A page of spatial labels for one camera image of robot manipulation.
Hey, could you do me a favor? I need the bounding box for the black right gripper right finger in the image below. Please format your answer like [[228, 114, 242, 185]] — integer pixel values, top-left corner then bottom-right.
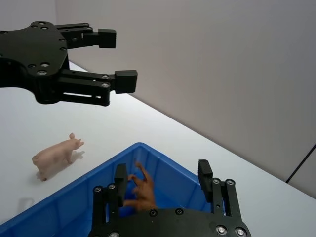
[[197, 159, 242, 219]]

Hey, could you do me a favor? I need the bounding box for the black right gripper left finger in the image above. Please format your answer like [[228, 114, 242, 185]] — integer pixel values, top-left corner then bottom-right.
[[91, 163, 129, 229]]

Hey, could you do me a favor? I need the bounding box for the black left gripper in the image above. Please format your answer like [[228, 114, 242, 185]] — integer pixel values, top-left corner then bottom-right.
[[0, 21, 138, 108]]

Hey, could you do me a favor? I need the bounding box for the brown toy animal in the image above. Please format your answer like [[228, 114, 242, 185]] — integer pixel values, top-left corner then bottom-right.
[[123, 160, 158, 212]]

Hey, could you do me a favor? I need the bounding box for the pink toy pig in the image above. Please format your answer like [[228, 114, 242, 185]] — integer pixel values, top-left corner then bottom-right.
[[32, 132, 85, 182]]

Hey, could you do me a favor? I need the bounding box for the blue plastic bin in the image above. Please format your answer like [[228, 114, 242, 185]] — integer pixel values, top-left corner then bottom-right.
[[0, 142, 227, 237]]

